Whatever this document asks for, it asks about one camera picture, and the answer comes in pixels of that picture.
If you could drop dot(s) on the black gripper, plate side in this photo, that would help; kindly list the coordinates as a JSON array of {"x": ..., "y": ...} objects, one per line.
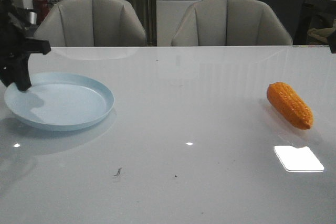
[{"x": 14, "y": 62}]

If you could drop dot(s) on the light blue round plate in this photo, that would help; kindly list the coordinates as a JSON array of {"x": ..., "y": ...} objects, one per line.
[{"x": 58, "y": 101}]

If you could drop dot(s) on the orange plastic corn cob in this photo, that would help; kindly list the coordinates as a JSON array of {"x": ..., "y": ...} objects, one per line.
[{"x": 290, "y": 105}]

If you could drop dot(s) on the red trash bin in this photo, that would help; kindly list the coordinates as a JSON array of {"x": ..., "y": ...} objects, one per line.
[{"x": 41, "y": 9}]

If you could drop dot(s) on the beige left armchair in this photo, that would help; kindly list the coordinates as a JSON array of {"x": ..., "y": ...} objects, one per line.
[{"x": 92, "y": 23}]

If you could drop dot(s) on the beige armchair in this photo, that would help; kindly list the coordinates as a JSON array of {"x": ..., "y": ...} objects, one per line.
[
  {"x": 230, "y": 23},
  {"x": 92, "y": 23}
]

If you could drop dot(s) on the beige right armchair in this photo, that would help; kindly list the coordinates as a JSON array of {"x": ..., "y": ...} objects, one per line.
[{"x": 230, "y": 23}]

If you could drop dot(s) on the tan cushion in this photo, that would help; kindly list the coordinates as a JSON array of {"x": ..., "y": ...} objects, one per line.
[{"x": 319, "y": 36}]

